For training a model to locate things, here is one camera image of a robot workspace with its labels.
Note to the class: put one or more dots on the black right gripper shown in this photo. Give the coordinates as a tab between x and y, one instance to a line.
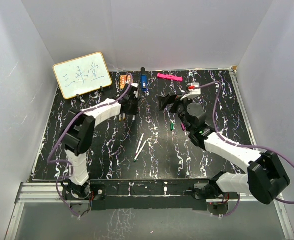
165	101

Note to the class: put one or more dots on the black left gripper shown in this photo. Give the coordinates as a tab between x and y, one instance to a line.
134	111

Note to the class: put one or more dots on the white pen magenta end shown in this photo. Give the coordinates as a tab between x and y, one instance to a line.
139	143

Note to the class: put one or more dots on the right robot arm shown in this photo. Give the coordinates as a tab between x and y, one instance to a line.
264	176

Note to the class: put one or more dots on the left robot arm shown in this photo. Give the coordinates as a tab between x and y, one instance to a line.
78	138

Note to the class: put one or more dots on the white pen green end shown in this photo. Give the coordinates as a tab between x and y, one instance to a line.
139	151

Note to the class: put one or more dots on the pink flat tool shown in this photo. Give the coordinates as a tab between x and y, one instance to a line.
170	77

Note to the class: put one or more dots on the orange small notebook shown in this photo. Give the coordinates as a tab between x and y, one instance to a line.
123	80

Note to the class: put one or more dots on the blue stapler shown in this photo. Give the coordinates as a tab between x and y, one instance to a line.
143	79

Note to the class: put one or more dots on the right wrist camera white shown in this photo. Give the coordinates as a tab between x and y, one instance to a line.
193	90

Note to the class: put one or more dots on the white board yellow frame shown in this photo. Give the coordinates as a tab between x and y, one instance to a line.
82	75

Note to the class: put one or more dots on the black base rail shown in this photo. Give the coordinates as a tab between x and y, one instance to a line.
195	194

